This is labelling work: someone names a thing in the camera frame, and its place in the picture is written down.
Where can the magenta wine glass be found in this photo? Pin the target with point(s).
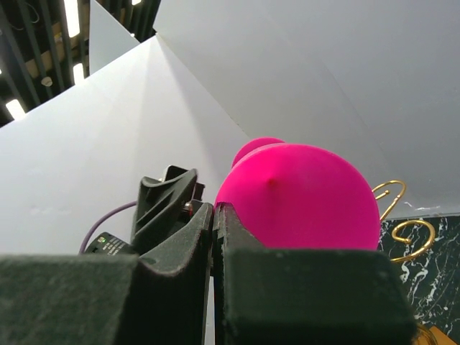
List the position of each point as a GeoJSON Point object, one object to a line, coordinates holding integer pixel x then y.
{"type": "Point", "coordinates": [299, 196]}

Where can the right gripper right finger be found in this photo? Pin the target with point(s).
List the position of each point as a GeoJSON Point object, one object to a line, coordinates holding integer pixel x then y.
{"type": "Point", "coordinates": [303, 296]}

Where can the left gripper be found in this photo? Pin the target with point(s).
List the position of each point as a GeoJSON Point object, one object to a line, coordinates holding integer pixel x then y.
{"type": "Point", "coordinates": [169, 219]}

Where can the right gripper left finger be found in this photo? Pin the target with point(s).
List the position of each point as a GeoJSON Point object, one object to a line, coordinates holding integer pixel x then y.
{"type": "Point", "coordinates": [157, 298]}

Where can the gold wire wine glass rack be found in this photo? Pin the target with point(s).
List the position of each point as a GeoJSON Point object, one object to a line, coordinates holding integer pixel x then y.
{"type": "Point", "coordinates": [380, 192]}

